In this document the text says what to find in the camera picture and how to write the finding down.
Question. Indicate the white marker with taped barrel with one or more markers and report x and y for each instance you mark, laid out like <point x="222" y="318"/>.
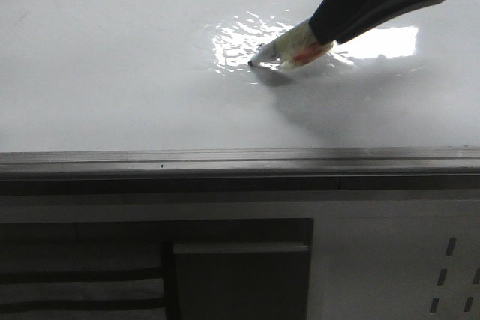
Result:
<point x="295" y="48"/>

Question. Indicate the white perforated base panel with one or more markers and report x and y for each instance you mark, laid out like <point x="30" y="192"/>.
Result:
<point x="373" y="255"/>

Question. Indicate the grey square block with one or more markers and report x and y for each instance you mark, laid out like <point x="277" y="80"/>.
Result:
<point x="270" y="283"/>

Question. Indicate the dark slatted panel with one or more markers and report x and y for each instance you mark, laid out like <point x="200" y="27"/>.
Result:
<point x="118" y="270"/>

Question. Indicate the white whiteboard with aluminium frame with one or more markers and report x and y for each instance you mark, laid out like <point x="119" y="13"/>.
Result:
<point x="162" y="89"/>

